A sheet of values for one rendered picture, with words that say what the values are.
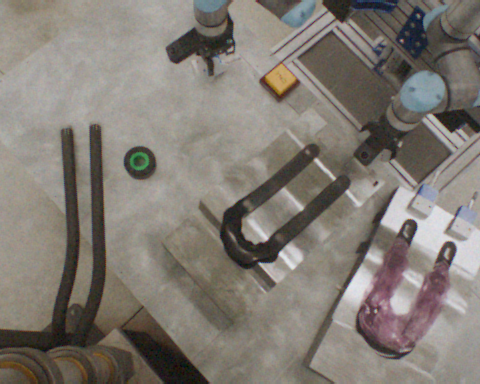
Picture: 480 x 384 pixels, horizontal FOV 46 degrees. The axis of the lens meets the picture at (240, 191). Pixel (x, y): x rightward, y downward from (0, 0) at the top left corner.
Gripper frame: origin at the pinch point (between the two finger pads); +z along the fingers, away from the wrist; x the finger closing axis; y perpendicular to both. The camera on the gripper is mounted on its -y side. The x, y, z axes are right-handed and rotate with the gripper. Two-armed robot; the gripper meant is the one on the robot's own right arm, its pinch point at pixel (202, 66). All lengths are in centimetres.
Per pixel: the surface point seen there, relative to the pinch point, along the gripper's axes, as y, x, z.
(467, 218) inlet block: 45, -63, -2
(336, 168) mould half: 19.3, -39.2, -4.4
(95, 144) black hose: -32.9, -9.8, 0.2
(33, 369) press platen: -44, -60, -70
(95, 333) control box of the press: -62, -46, 83
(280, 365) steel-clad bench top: -11, -77, 5
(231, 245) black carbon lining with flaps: -11.6, -46.6, -2.5
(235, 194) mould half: -6.7, -36.8, -8.2
